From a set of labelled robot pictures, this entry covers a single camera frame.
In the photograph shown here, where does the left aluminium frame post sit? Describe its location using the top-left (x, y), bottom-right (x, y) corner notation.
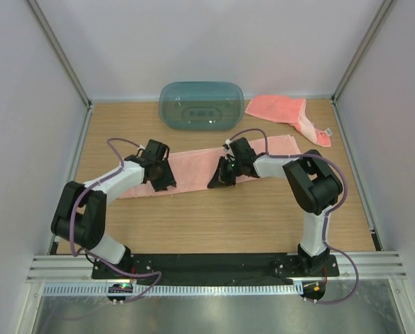
top-left (25, 0), bottom-right (93, 109)

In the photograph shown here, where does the right aluminium frame post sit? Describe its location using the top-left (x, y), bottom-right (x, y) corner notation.
top-left (330, 0), bottom-right (399, 105)

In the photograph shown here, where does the aluminium frame post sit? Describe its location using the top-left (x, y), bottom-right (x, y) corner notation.
top-left (25, 0), bottom-right (93, 109)
top-left (330, 0), bottom-right (399, 105)

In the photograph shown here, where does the slotted white cable duct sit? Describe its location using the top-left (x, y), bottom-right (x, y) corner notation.
top-left (42, 283), bottom-right (303, 298)

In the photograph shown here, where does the teal translucent plastic bin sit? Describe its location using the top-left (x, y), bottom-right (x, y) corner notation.
top-left (158, 81), bottom-right (245, 132)

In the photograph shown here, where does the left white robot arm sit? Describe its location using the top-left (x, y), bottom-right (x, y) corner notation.
top-left (51, 138), bottom-right (177, 278)

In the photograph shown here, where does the long pink towel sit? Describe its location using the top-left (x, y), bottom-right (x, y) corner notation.
top-left (118, 135), bottom-right (300, 200)

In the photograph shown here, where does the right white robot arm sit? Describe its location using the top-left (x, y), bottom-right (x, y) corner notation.
top-left (207, 137), bottom-right (343, 276)

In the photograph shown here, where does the purple cable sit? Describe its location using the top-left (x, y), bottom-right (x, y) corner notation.
top-left (69, 137), bottom-right (162, 319)
top-left (227, 128), bottom-right (360, 307)

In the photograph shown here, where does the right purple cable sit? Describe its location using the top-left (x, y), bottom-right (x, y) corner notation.
top-left (227, 128), bottom-right (360, 307)

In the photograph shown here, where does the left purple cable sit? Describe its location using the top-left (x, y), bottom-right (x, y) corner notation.
top-left (69, 137), bottom-right (162, 319)

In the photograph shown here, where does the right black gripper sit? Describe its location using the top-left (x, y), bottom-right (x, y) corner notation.
top-left (209, 155), bottom-right (244, 188)

